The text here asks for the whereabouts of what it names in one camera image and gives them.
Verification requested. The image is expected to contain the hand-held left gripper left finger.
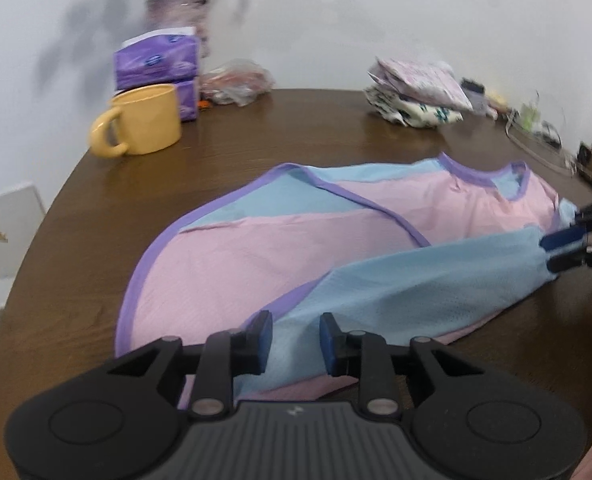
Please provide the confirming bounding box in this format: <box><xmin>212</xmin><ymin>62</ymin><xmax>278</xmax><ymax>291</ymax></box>
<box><xmin>107</xmin><ymin>310</ymin><xmax>275</xmax><ymax>421</ymax></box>

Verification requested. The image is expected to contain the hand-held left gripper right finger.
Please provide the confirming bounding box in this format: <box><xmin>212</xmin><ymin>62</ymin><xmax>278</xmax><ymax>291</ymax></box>
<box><xmin>318</xmin><ymin>312</ymin><xmax>485</xmax><ymax>419</ymax></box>

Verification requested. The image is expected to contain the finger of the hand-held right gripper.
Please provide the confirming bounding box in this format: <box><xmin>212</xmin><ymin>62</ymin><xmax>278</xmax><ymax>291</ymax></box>
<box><xmin>540</xmin><ymin>197</ymin><xmax>592</xmax><ymax>252</ymax></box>
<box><xmin>546</xmin><ymin>240</ymin><xmax>592</xmax><ymax>277</ymax></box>

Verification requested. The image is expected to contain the pink and blue sleeveless shirt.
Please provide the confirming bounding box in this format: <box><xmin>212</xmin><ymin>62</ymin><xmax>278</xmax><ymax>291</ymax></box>
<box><xmin>114</xmin><ymin>152</ymin><xmax>578</xmax><ymax>404</ymax></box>

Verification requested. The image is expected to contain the cream green-flower folded garment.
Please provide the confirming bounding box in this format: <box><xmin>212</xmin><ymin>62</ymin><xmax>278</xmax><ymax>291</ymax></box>
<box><xmin>365</xmin><ymin>84</ymin><xmax>465</xmax><ymax>129</ymax></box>

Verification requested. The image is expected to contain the pink floral folded garment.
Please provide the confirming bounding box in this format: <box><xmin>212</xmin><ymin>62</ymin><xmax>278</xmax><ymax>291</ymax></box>
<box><xmin>368</xmin><ymin>56</ymin><xmax>474</xmax><ymax>112</ymax></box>

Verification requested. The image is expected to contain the yellow mug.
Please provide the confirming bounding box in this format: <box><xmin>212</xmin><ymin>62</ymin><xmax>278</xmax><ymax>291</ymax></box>
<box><xmin>89</xmin><ymin>83</ymin><xmax>183</xmax><ymax>157</ymax></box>

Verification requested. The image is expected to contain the purple tissue pack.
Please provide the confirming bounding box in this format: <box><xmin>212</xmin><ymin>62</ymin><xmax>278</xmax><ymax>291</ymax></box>
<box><xmin>175</xmin><ymin>77</ymin><xmax>201</xmax><ymax>122</ymax></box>
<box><xmin>113</xmin><ymin>27</ymin><xmax>200</xmax><ymax>92</ymax></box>

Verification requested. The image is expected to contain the clear plastic snack bag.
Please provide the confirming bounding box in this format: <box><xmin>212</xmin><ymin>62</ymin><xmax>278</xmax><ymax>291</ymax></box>
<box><xmin>199</xmin><ymin>58</ymin><xmax>276</xmax><ymax>107</ymax></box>

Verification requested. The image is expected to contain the pink fuzzy vase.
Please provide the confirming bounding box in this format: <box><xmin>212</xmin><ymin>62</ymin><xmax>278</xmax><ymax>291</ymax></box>
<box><xmin>145</xmin><ymin>0</ymin><xmax>210</xmax><ymax>59</ymax></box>

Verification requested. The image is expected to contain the white printed wall plate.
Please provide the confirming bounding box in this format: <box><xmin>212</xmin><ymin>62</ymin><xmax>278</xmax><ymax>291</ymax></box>
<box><xmin>0</xmin><ymin>182</ymin><xmax>47</xmax><ymax>279</ymax></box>

